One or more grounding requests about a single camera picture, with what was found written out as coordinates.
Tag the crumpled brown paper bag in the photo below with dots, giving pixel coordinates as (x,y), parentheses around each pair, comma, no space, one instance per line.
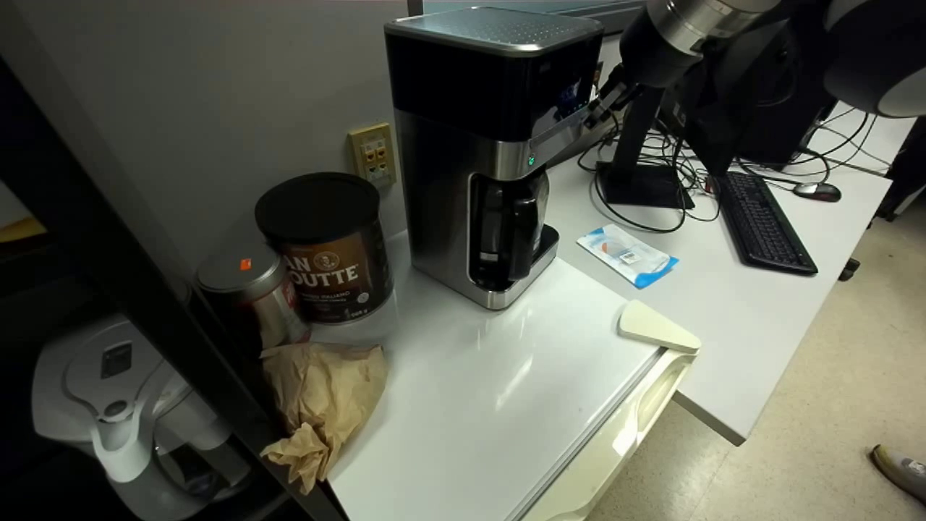
(325,397)

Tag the brown coffee can black lid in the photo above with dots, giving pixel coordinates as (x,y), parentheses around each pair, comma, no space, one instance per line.
(325,230)

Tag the black computer monitor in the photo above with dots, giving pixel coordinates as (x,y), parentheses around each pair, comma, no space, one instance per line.
(755,96)

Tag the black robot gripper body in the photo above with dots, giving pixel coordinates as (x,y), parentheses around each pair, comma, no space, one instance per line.
(657,49)

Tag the steel canister with lid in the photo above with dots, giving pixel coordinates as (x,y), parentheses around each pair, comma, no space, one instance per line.
(251,294)

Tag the glass coffee carafe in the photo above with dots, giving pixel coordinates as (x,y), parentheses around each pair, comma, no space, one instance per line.
(507,220)

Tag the beige wall outlet plate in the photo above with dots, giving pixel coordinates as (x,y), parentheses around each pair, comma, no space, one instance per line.
(374,155)

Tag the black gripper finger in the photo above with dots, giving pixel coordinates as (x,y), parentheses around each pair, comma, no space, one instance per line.
(586,115)

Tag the grey shoe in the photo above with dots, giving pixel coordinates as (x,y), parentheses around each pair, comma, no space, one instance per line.
(902,473)

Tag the white mini fridge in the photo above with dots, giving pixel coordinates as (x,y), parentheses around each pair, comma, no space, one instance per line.
(522,414)

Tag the black computer keyboard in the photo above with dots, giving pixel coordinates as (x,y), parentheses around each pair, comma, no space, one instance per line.
(759,230)

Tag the black computer mouse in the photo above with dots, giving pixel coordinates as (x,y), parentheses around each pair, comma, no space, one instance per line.
(819,193)

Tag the black monitor stand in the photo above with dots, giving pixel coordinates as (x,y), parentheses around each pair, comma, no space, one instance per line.
(625,177)

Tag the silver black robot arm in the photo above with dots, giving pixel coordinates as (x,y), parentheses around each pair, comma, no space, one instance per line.
(874,49)

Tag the blue white wipes packet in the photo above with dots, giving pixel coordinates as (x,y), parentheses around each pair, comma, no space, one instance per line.
(632,258)

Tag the black and steel coffeemaker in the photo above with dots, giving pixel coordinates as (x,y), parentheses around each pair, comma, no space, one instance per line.
(481,90)

